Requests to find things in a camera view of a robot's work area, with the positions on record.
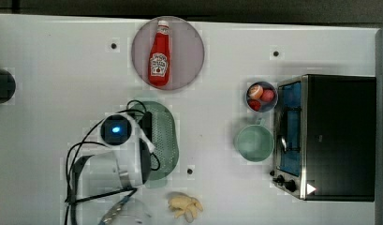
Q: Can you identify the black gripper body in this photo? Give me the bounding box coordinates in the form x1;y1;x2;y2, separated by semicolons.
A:
139;112;153;141

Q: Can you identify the green perforated strainer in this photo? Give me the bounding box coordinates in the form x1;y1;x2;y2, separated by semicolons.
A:
126;100;179;188

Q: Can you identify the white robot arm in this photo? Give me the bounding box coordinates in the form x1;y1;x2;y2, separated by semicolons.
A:
65;110;155;225

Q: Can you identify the red ketchup bottle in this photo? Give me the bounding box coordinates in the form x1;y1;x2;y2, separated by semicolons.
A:
148;21;170;86

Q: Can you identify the grey round plate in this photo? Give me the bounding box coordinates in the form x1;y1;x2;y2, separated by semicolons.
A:
131;16;204;90

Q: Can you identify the peeled banana toy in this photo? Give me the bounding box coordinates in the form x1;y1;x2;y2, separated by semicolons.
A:
168;195;203;223

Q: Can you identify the green mug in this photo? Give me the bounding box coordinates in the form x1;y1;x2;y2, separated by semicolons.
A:
234;118;274;162

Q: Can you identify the red toy strawberry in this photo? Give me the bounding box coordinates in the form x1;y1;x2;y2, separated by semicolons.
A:
248;99;261;112

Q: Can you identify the blue bowl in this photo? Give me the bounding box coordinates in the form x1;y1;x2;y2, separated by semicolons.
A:
245;82;278;113

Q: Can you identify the red toy fruit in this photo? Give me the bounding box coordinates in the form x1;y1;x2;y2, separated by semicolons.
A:
260;89;275;102

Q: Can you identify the black toaster oven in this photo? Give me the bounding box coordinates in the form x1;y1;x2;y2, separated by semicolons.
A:
270;74;376;202

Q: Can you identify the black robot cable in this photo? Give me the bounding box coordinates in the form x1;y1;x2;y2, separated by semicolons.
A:
63;99;162;225

